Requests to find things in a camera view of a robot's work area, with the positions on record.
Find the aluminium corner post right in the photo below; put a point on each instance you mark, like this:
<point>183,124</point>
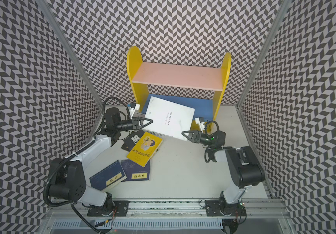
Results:
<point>282,11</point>

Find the navy book yellow label tilted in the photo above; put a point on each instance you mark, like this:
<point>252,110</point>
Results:
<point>109,177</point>

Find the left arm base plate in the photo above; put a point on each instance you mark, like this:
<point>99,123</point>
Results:
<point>116,208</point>

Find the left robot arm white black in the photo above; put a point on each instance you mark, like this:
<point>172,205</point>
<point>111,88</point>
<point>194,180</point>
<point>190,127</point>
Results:
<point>66,182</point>

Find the yellow illustrated book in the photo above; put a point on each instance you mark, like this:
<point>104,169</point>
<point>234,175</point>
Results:
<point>144,149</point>

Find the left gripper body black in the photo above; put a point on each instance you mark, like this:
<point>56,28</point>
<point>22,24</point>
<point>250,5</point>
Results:
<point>127,125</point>

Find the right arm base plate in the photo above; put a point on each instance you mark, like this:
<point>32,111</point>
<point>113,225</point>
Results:
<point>215,208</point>

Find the yellow pink blue bookshelf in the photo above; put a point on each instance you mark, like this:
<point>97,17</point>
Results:
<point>142,74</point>

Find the aluminium corner post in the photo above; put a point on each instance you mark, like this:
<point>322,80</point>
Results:
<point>282,11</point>
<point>44,7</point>

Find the white book black bold text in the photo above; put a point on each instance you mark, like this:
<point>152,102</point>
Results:
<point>157,134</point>

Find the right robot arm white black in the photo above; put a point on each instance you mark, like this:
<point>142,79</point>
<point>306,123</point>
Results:
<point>244,168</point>

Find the aluminium front rail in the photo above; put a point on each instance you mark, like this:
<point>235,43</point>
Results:
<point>195,208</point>

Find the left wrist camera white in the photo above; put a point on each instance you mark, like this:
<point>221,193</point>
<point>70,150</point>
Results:
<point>133,107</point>

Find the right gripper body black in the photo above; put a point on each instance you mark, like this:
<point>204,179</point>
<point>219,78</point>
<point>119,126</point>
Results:
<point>205,139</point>

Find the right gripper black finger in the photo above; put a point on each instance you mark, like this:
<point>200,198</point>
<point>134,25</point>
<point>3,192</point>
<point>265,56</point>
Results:
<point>190,133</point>
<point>192,138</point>

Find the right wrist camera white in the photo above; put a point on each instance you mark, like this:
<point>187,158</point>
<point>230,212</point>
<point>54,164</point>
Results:
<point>201,123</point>

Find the white thin book small text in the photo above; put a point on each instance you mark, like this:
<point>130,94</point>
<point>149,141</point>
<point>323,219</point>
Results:
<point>169,118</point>

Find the navy book yellow label flat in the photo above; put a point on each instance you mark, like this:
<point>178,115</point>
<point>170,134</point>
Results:
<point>135,172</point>

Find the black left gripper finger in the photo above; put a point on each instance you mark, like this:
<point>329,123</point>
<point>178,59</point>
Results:
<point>144,124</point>
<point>141,119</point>

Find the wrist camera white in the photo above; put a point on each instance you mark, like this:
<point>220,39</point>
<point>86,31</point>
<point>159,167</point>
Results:
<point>201,123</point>
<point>133,107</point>

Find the aluminium corner post left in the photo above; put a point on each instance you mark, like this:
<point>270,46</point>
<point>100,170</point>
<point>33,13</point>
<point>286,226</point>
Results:
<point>44,7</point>

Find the black book white character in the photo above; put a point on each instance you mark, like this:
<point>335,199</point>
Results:
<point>131,140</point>

